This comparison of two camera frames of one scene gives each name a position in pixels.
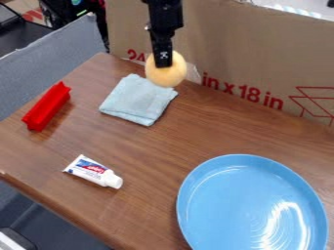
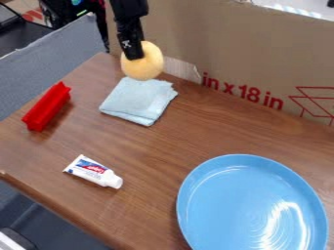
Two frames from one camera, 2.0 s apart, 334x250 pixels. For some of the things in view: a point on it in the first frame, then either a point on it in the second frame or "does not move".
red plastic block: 42,113 does not move
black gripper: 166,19 -> 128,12
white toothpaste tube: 88,168 does not move
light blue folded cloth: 138,100 does not move
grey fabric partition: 33,69 does not move
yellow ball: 166,76 -> 144,68
